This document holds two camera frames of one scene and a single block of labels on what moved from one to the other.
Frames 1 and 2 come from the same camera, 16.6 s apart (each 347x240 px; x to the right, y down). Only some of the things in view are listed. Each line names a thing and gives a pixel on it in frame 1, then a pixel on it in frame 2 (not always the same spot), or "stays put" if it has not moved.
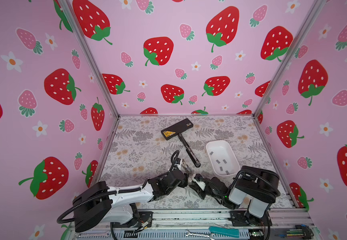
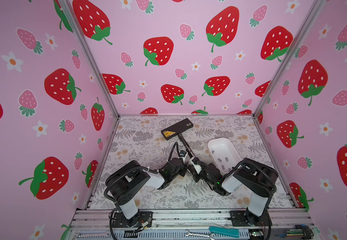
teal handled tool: x=230 y=232 stays put
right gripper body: x=207 y=191 -> x=202 y=176
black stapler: x=178 y=129 stays put
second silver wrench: x=106 y=234 stays put
